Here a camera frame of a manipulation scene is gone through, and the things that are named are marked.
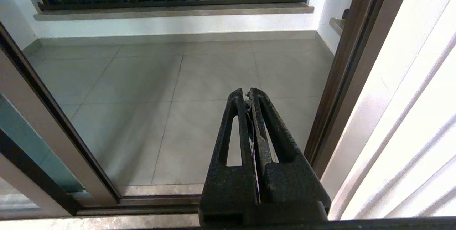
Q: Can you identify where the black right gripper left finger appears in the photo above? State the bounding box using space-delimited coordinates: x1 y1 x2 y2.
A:
199 87 259 223

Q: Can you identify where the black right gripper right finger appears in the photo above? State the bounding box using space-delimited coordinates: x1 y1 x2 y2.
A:
249 87 332 212

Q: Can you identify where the brown framed sliding glass door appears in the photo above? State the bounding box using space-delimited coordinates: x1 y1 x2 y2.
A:
0 23 121 207

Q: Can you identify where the dark brown door jamb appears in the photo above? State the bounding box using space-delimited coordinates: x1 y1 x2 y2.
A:
304 0 417 179

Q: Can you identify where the white curtain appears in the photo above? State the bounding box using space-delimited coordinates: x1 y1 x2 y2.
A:
321 0 456 220

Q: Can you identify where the short stone window sill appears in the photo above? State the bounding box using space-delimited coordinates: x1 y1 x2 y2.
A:
330 17 345 36

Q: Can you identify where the long stone balcony sill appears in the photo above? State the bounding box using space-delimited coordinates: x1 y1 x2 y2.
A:
34 3 315 21

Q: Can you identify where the brown framed fixed glass panel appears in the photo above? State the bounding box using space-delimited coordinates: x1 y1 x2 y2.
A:
0 128 81 218

